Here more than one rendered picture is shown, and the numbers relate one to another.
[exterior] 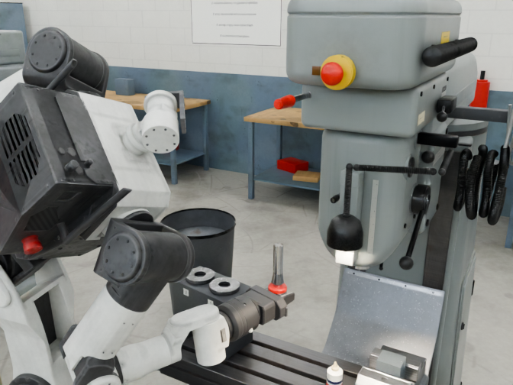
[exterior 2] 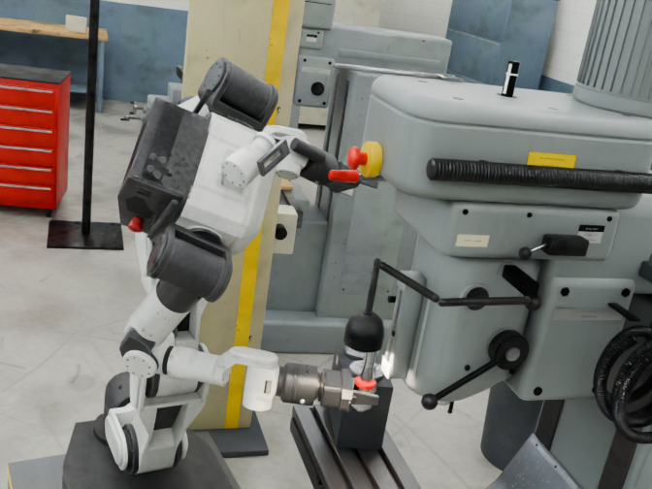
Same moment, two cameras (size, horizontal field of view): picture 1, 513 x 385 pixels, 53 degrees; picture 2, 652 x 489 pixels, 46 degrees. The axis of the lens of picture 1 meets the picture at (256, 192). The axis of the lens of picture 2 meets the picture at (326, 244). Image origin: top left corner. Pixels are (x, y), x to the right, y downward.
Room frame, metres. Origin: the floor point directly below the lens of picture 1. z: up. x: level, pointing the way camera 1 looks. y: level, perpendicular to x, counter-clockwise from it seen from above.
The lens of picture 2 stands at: (-0.06, -0.96, 2.07)
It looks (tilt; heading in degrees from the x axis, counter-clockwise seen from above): 20 degrees down; 42
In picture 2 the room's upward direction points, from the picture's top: 9 degrees clockwise
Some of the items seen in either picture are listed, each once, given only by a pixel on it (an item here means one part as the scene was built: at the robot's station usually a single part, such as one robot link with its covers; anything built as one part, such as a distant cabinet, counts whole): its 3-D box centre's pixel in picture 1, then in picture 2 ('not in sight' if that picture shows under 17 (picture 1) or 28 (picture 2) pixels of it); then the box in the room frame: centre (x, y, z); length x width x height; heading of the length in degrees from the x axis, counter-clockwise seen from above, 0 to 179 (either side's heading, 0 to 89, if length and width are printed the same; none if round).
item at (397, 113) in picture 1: (379, 98); (502, 211); (1.17, -0.28, 1.68); 0.34 x 0.24 x 0.10; 151
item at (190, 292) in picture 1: (212, 308); (358, 392); (1.38, 0.13, 1.01); 0.22 x 0.12 x 0.20; 51
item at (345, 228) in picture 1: (345, 229); (365, 327); (0.96, -0.18, 1.45); 0.07 x 0.07 x 0.06
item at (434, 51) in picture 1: (452, 49); (556, 177); (1.09, -0.40, 1.79); 0.45 x 0.04 x 0.04; 151
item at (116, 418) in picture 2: not in sight; (146, 436); (1.09, 0.65, 0.68); 0.21 x 0.20 x 0.13; 72
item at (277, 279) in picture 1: (278, 265); (370, 357); (1.15, -0.05, 1.27); 0.03 x 0.03 x 0.11
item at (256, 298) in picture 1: (252, 310); (323, 387); (1.09, 0.01, 1.18); 0.13 x 0.12 x 0.10; 45
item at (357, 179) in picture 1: (350, 216); (403, 325); (1.04, -0.20, 1.45); 0.04 x 0.04 x 0.21; 61
